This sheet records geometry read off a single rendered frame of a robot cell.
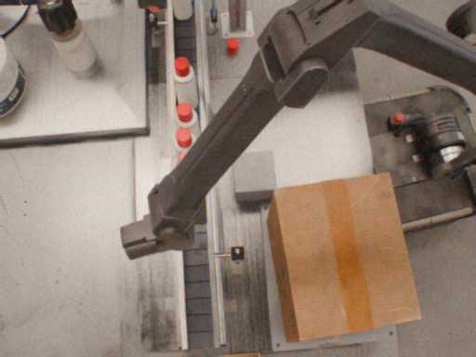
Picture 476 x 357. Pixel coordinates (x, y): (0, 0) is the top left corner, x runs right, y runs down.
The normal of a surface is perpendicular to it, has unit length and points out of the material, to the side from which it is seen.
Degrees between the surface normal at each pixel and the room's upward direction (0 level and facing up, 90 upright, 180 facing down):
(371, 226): 0
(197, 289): 0
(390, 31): 78
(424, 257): 0
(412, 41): 73
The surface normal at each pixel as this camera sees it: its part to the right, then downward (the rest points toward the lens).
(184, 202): 0.28, 0.68
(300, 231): 0.00, -0.31
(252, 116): 0.17, 0.82
